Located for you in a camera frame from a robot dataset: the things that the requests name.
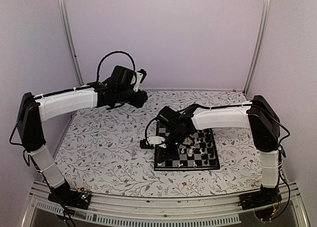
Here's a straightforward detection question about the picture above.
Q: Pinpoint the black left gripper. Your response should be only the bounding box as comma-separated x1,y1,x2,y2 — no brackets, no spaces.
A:
116,88,148,108

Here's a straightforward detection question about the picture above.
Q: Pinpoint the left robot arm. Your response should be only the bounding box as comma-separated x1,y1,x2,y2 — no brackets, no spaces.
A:
9,83,148,204

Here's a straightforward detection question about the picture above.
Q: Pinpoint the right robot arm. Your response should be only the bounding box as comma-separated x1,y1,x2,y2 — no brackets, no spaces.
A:
157,95,283,205

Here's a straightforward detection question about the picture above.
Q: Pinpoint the black and white chess board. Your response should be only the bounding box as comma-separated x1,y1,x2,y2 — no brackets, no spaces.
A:
154,129,220,171

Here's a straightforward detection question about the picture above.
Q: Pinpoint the floral patterned table mat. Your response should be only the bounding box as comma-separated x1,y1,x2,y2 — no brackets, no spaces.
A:
54,91,270,198

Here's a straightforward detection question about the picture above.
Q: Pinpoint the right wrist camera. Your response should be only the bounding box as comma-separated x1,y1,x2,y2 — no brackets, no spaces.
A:
139,107,185,150

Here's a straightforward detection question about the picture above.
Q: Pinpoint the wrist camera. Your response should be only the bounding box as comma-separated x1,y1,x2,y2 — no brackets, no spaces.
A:
107,65,147,92
139,107,185,150

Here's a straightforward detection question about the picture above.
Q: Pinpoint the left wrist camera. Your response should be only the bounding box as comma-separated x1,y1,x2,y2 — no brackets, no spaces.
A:
107,65,147,92

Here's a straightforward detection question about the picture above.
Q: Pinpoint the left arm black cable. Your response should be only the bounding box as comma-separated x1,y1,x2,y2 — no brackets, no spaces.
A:
96,50,137,83

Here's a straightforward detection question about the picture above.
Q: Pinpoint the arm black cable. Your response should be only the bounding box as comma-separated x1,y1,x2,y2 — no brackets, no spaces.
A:
96,50,137,83
272,117,291,213

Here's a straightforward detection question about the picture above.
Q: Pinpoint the back aluminium rail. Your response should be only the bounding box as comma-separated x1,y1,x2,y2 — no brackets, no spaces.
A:
141,88,244,93

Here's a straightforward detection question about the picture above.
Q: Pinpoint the aluminium rail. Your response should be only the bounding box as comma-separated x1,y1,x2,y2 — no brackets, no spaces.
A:
141,88,244,93
21,181,310,227

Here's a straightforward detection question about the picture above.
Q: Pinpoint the front aluminium rail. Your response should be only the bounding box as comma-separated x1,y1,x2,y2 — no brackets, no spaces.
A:
21,181,310,227

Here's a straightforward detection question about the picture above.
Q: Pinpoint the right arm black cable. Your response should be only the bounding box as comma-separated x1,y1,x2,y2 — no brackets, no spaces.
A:
272,117,291,213

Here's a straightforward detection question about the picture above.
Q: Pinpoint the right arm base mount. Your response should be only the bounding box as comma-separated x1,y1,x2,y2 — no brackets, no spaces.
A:
237,190,282,222

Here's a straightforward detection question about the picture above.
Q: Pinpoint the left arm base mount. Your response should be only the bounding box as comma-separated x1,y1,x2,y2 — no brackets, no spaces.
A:
48,187,92,210

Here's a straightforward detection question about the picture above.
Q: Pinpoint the left aluminium frame post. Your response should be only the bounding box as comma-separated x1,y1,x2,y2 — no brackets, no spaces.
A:
57,0,84,86

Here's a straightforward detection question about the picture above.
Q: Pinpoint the aluminium frame post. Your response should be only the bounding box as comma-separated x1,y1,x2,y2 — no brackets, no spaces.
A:
243,0,271,96
57,0,84,86

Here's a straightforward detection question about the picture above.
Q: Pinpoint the right aluminium frame post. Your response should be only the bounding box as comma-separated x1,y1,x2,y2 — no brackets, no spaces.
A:
243,0,271,96

